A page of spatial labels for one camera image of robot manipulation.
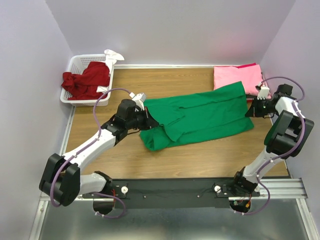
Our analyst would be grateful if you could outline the dark red t shirt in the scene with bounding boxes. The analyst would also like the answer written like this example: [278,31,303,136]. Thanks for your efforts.
[61,61,110,101]

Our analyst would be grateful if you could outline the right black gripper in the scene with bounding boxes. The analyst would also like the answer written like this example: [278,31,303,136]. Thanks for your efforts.
[244,96,278,118]

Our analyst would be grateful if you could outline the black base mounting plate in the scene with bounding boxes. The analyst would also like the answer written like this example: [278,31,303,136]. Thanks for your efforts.
[82,176,261,210]

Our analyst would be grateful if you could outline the green t shirt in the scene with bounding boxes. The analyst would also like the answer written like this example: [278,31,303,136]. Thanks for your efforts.
[140,81,254,151]

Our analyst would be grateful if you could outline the white t shirt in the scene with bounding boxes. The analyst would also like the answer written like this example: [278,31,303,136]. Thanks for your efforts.
[96,49,125,93]

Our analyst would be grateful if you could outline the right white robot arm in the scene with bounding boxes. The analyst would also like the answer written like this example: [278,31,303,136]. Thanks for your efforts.
[230,84,315,196]

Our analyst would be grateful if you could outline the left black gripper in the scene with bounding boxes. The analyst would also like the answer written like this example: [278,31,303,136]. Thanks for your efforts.
[126,106,159,131]

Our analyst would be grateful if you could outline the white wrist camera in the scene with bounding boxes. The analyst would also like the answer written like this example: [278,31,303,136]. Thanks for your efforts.
[129,92,147,110]
[255,83,270,100]

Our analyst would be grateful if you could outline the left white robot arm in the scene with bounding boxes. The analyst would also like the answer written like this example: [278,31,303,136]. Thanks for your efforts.
[39,99,159,207]

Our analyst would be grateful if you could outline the aluminium frame rail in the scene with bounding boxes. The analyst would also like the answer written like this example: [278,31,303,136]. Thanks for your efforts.
[28,107,313,240]

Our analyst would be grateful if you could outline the folded shirts stack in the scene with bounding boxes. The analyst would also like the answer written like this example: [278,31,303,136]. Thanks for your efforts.
[236,62,264,103]

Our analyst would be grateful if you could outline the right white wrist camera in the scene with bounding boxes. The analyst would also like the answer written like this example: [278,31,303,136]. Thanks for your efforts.
[255,83,270,100]

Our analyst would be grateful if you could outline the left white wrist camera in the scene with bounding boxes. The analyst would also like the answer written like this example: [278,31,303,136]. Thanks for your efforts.
[129,92,147,110]

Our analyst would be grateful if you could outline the white plastic laundry basket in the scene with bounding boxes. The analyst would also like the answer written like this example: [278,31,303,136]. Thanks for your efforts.
[60,54,114,107]

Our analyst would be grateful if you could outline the pink folded t shirt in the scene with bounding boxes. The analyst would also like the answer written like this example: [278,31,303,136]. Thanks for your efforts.
[213,64,263,96]

